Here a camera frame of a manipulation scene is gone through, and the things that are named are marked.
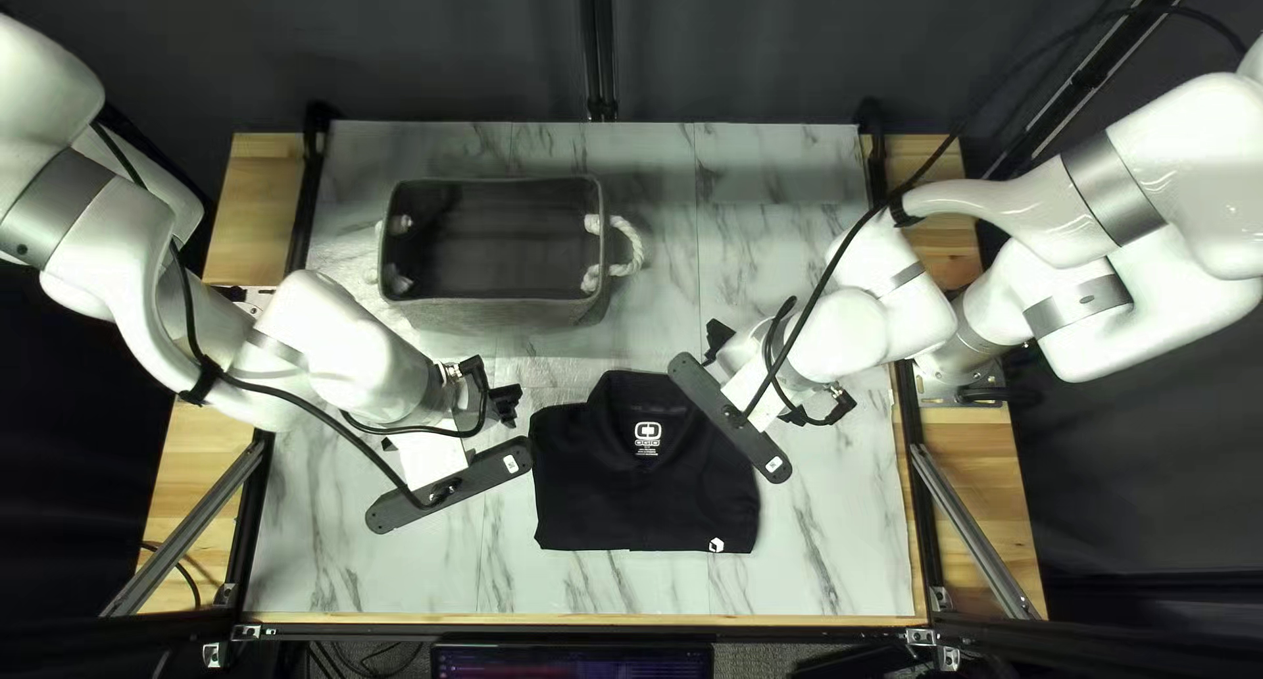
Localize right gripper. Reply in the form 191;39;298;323
703;318;793;434

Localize thin black cable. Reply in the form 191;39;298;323
141;539;201;611

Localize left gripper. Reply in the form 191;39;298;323
393;383;524;490

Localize black sweatshirt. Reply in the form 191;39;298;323
528;368;763;555

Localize grey fabric basket, rope handles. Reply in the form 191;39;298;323
370;174;647;335

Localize laptop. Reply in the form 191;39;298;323
431;642;714;679

